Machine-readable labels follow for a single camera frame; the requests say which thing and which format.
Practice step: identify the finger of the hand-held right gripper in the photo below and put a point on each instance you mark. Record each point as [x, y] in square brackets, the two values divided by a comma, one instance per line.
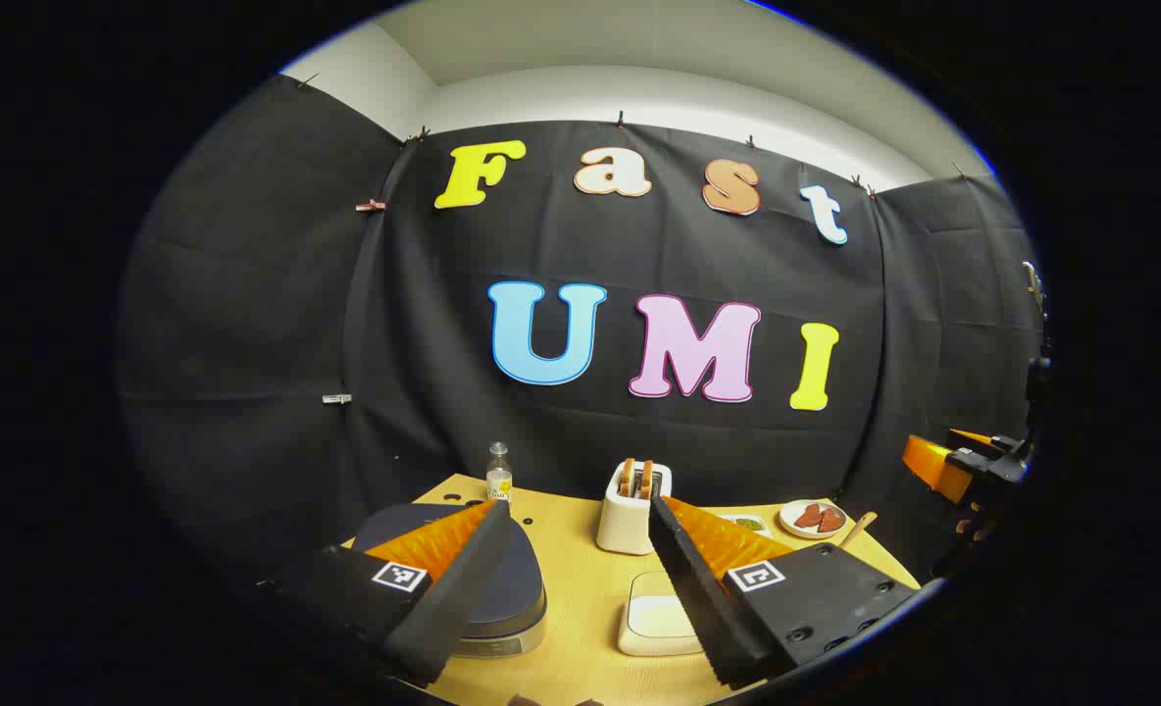
[973, 437]
[933, 469]

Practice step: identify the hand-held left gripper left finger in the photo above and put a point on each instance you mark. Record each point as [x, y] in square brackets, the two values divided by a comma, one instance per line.
[453, 598]

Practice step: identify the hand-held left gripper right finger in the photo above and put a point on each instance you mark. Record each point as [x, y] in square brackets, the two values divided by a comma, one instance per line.
[698, 598]

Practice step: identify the white rice container box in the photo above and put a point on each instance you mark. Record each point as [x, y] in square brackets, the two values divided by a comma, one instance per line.
[659, 618]

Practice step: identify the dark grey rice cooker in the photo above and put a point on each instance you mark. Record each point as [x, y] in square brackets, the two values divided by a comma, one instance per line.
[517, 588]

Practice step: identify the wooden spoon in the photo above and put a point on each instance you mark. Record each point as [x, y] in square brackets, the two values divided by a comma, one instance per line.
[860, 529]

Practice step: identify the white divided bean dish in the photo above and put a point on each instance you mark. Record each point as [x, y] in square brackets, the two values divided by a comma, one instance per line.
[749, 525]

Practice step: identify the white toaster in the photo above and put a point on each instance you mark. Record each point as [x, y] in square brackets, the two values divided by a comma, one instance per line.
[625, 525]

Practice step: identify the red meat piece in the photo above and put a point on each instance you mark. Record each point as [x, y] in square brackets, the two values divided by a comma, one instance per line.
[832, 521]
[808, 517]

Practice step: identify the white round plate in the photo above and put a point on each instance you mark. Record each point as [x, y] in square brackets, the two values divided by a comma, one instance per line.
[788, 525]

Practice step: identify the toasted bread slice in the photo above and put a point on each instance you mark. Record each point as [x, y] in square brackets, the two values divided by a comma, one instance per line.
[645, 479]
[627, 478]

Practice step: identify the glass bottle yellow label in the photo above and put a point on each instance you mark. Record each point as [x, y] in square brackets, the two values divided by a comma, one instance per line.
[499, 476]

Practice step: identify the pink cloth clip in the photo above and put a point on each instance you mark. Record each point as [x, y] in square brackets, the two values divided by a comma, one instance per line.
[372, 205]

